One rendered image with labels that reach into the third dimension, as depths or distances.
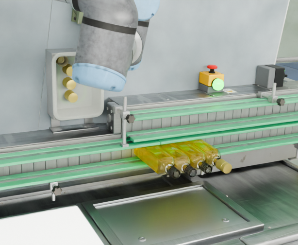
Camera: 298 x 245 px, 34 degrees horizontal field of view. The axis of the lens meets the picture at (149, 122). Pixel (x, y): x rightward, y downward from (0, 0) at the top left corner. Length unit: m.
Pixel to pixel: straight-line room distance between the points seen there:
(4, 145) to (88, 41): 0.67
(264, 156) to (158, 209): 0.64
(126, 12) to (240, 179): 1.07
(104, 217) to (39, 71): 0.53
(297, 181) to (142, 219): 0.71
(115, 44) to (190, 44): 0.89
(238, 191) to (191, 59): 0.52
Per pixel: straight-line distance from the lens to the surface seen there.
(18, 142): 1.61
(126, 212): 1.55
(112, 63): 1.01
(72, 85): 1.64
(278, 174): 2.01
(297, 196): 1.85
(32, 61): 1.65
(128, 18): 1.01
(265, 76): 2.02
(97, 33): 1.00
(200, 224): 1.51
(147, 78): 1.81
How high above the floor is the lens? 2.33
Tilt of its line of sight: 59 degrees down
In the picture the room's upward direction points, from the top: 124 degrees clockwise
